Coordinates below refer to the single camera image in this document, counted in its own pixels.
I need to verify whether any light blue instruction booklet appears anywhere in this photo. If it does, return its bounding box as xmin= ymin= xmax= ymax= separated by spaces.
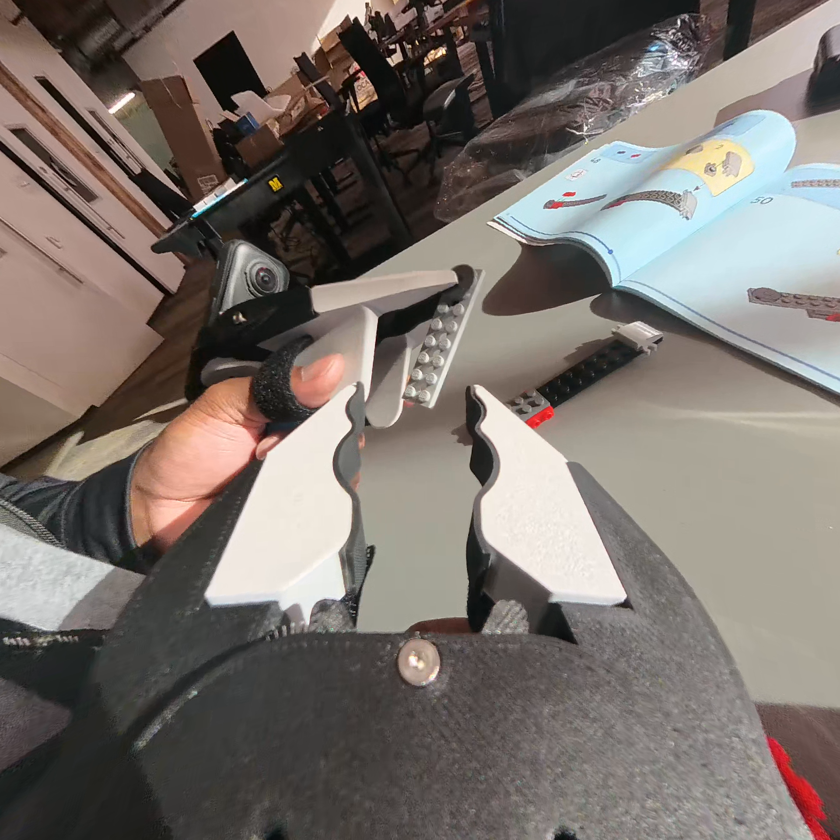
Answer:
xmin=489 ymin=110 xmax=840 ymax=395

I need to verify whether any black power strip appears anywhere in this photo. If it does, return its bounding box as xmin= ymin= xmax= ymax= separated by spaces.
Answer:
xmin=812 ymin=29 xmax=840 ymax=101

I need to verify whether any black drawstring bag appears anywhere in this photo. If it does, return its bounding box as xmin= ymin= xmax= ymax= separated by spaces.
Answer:
xmin=0 ymin=626 xmax=107 ymax=660

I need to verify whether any grey toy brick plate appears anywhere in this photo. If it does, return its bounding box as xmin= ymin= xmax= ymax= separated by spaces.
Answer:
xmin=402 ymin=268 xmax=487 ymax=409

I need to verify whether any person's left forearm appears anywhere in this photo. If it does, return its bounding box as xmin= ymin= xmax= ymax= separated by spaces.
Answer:
xmin=0 ymin=453 xmax=158 ymax=572

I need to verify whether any tall cardboard box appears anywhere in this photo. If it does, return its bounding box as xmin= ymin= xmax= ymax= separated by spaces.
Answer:
xmin=141 ymin=75 xmax=227 ymax=198

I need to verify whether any small red brick assembly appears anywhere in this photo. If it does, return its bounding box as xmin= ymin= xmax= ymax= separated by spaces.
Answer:
xmin=766 ymin=735 xmax=832 ymax=840

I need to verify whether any black flat screen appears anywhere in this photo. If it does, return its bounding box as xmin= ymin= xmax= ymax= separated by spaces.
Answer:
xmin=193 ymin=31 xmax=267 ymax=114

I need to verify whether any grey desk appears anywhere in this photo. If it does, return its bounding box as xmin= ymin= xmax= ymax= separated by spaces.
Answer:
xmin=357 ymin=7 xmax=840 ymax=710

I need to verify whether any plastic-wrapped black bundle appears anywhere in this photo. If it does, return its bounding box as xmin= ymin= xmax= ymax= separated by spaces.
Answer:
xmin=436 ymin=13 xmax=714 ymax=225

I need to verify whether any black workbench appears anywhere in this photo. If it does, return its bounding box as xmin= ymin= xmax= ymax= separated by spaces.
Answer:
xmin=151 ymin=112 xmax=416 ymax=265

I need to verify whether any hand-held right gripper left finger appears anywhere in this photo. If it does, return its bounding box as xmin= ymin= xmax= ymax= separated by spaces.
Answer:
xmin=205 ymin=382 xmax=368 ymax=627

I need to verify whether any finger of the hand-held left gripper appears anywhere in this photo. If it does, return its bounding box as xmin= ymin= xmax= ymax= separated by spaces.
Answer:
xmin=308 ymin=266 xmax=475 ymax=315

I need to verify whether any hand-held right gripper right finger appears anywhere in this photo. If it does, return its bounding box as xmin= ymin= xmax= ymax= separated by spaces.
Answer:
xmin=465 ymin=384 xmax=630 ymax=634

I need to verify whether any black toy brick beam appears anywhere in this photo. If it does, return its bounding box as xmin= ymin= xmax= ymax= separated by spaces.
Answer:
xmin=505 ymin=322 xmax=664 ymax=429

